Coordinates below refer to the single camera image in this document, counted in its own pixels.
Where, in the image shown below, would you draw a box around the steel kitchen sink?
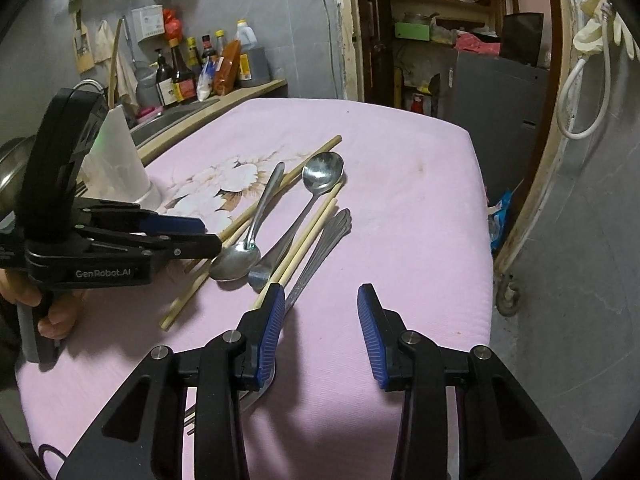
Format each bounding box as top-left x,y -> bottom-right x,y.
131,97 -> 221,142

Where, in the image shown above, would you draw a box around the white wall box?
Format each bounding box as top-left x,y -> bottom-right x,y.
132,4 -> 165,44

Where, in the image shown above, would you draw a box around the red plastic bag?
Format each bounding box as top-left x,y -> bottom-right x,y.
162,8 -> 184,41

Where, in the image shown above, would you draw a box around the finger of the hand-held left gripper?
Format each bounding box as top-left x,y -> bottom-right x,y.
75,197 -> 207,237
75,229 -> 223,262

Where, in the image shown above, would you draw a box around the wooden chopstick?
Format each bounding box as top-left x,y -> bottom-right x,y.
170,200 -> 266,326
254,182 -> 345,308
219,135 -> 343,241
159,240 -> 221,332
270,196 -> 338,288

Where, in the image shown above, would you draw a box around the plastic oil jug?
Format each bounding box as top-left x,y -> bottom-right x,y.
234,19 -> 272,87

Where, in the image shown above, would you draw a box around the black cable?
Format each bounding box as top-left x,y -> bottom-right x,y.
37,443 -> 69,467

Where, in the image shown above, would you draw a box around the blue snack packet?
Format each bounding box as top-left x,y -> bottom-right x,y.
486,189 -> 514,254

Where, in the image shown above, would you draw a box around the soy sauce bottle yellow label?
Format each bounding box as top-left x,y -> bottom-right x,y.
167,38 -> 198,106

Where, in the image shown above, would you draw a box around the hanging strainer ladle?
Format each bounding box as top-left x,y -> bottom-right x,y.
121,15 -> 154,86

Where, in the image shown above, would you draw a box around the steel faucet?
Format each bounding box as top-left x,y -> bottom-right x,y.
76,78 -> 109,97

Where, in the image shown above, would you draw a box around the steel pot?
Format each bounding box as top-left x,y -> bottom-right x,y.
0,136 -> 37,212

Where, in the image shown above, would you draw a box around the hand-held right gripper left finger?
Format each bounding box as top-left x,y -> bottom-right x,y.
56,282 -> 287,480

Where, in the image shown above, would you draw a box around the dark bottle white label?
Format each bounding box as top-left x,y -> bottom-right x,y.
155,48 -> 174,109

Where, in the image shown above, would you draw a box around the storage room shelf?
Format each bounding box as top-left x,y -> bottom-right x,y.
389,0 -> 507,47

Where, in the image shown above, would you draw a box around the grey cabinet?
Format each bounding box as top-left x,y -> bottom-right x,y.
444,49 -> 552,207

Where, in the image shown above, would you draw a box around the pink crumpled cloth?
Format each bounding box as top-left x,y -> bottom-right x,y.
454,31 -> 502,57

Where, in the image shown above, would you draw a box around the door frame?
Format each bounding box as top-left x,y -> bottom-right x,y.
329,0 -> 367,104

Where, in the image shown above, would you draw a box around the white hose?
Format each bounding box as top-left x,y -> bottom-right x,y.
556,49 -> 614,141

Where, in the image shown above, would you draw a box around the green box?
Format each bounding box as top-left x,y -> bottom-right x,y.
393,20 -> 432,42

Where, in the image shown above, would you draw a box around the orange seasoning packet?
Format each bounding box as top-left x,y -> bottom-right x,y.
214,40 -> 244,97

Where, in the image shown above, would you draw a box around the ornate handle steel utensil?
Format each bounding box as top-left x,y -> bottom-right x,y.
240,208 -> 351,411
287,211 -> 354,307

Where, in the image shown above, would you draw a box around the plain steel spoon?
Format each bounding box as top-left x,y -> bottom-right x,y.
248,151 -> 346,292
209,161 -> 286,282

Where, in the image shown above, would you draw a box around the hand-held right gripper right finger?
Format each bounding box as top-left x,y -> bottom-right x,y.
356,283 -> 583,480

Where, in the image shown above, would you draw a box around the white blue plastic bag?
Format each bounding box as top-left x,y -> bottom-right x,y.
196,57 -> 221,102

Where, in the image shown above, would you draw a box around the beige kitchen counter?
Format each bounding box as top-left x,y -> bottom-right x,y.
134,79 -> 289,163

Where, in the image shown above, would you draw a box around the person's left hand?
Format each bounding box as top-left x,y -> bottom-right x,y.
0,269 -> 84,341

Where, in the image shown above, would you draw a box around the white plastic utensil holder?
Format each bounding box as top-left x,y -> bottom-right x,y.
81,106 -> 162,210

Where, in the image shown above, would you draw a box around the cream rubber gloves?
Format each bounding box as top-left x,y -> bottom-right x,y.
571,0 -> 640,62

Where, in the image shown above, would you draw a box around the wooden cutting board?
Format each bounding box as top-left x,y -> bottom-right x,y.
70,10 -> 96,75

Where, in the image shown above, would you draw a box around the hanging dish rag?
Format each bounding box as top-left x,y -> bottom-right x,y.
95,19 -> 139,112

